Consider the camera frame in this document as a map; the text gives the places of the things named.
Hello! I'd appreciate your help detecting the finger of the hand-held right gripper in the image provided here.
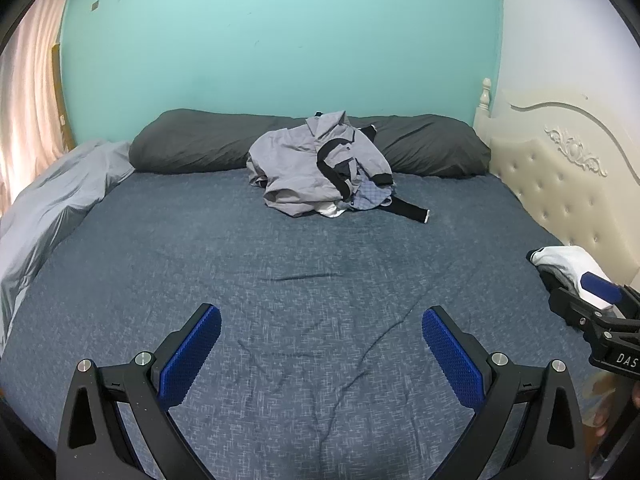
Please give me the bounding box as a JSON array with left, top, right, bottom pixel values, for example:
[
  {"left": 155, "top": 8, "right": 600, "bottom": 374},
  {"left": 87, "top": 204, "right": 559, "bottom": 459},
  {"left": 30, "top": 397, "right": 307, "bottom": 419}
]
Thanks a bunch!
[
  {"left": 548, "top": 286, "right": 640, "bottom": 346},
  {"left": 580, "top": 272, "right": 640, "bottom": 318}
]

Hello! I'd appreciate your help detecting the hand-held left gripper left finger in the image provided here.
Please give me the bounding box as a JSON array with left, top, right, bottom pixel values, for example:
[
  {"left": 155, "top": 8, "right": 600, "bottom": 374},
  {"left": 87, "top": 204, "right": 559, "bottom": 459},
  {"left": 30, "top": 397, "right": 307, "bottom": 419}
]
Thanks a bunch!
[{"left": 56, "top": 304, "right": 222, "bottom": 480}]

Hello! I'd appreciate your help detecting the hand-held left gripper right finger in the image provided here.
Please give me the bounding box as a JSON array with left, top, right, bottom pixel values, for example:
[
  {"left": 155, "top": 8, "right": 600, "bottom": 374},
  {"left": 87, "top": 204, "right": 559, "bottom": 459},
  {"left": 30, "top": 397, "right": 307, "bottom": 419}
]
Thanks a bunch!
[{"left": 421, "top": 306, "right": 586, "bottom": 480}]

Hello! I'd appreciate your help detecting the grey jacket with black trim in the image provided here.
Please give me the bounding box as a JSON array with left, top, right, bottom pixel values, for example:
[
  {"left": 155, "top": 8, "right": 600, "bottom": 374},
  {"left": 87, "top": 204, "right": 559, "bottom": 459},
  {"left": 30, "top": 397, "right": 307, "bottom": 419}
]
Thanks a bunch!
[{"left": 247, "top": 110, "right": 396, "bottom": 218}]

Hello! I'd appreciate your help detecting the cream tufted headboard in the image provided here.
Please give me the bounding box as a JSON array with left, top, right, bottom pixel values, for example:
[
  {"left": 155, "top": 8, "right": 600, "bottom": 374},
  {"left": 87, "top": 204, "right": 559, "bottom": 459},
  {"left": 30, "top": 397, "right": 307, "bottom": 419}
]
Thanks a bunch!
[{"left": 472, "top": 77, "right": 640, "bottom": 306}]

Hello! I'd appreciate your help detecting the blue patterned bed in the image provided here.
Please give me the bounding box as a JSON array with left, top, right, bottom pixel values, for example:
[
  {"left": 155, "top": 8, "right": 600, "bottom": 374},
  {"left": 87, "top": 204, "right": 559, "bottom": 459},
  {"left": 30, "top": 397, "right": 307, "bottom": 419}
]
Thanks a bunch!
[{"left": 0, "top": 167, "right": 603, "bottom": 480}]

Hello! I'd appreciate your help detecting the black garment with white cuff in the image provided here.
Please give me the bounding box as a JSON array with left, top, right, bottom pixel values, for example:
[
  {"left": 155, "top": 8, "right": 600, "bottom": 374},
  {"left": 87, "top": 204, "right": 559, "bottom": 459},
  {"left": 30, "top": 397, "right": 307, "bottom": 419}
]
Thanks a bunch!
[{"left": 390, "top": 197, "right": 431, "bottom": 224}]

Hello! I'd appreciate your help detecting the blue checked shirt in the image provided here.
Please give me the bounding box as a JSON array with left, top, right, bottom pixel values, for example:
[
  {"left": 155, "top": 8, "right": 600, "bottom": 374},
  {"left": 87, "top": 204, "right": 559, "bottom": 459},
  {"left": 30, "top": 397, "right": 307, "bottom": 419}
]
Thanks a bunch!
[{"left": 350, "top": 180, "right": 393, "bottom": 211}]

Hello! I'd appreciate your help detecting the light grey duvet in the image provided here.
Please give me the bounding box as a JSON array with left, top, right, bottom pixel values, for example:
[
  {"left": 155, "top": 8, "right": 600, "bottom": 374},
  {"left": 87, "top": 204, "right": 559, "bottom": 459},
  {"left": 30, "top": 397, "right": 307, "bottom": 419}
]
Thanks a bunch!
[{"left": 0, "top": 140, "right": 136, "bottom": 356}]

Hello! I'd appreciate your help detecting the dark grey long pillow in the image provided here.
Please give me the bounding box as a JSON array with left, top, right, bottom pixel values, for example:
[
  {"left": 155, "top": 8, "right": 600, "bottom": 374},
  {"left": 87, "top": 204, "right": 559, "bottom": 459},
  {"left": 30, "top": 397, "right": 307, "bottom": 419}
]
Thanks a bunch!
[{"left": 129, "top": 108, "right": 492, "bottom": 179}]

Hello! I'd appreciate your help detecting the pink curtain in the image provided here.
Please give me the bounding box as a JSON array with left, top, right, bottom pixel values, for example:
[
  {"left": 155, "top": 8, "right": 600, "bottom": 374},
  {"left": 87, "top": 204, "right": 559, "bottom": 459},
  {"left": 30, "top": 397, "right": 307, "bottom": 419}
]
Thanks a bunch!
[{"left": 0, "top": 15, "right": 68, "bottom": 211}]

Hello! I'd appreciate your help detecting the wooden window frame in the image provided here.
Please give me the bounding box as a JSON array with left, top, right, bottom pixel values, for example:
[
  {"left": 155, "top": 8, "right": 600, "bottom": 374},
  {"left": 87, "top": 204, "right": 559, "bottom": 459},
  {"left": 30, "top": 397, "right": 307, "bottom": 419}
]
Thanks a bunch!
[{"left": 51, "top": 44, "right": 77, "bottom": 152}]

